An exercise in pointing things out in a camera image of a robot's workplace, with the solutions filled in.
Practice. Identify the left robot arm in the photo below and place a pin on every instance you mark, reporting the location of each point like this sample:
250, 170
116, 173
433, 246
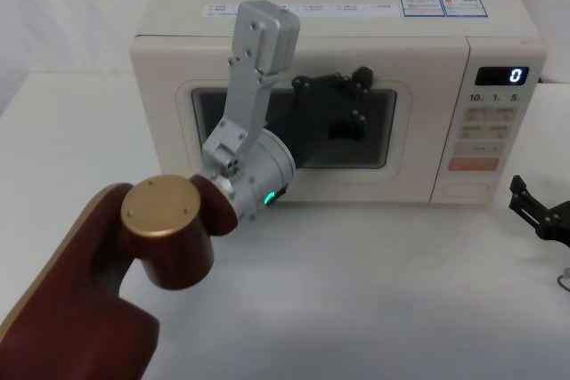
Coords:
165, 220

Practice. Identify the white table cloth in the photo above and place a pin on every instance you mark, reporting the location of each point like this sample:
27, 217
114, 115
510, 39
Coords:
356, 291

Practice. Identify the white curtain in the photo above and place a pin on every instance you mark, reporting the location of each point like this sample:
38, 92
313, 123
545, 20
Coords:
67, 10

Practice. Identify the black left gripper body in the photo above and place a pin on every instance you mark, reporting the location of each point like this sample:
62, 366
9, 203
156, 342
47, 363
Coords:
307, 122

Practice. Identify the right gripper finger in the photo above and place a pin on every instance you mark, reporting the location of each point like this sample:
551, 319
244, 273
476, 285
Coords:
527, 206

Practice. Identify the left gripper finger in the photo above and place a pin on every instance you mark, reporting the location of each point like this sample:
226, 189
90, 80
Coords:
338, 80
354, 124

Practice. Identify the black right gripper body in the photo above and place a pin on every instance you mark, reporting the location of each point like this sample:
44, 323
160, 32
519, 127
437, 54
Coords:
559, 226

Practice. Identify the cream microwave oven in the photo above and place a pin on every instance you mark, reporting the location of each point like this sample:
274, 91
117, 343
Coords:
356, 33

